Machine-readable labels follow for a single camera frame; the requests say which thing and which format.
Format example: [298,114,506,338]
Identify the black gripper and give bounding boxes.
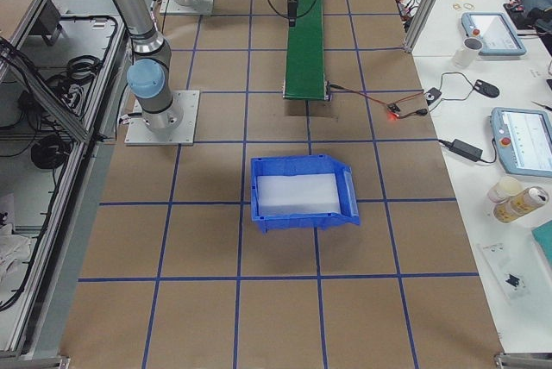
[287,0,298,27]

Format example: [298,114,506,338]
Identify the green conveyor belt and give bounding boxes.
[283,0,329,101]

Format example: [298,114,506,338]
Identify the small controller board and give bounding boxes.
[386,103,401,120]

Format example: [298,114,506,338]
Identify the blue plastic bin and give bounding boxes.
[250,154,361,233]

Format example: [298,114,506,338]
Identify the white mug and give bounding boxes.
[452,37,483,68]

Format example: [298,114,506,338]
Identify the white foam sheet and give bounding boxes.
[255,173,341,216]

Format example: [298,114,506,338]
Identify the far teach pendant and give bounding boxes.
[461,12,526,57]

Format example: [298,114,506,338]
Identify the teach pendant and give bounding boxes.
[461,12,526,57]
[490,107,551,178]

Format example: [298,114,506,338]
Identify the black computer mouse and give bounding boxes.
[474,79,500,98]

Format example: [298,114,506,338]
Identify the black power adapter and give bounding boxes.
[449,139,482,162]

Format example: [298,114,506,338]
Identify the near teach pendant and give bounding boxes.
[490,107,551,178]

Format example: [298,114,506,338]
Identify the yellow drink can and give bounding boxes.
[493,186,549,223]

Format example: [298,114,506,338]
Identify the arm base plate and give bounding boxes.
[160,0,214,16]
[124,91,200,146]

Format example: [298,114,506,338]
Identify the aluminium frame post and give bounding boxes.
[403,0,458,53]

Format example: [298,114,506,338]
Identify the red black motor wire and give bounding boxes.
[329,82,428,121]

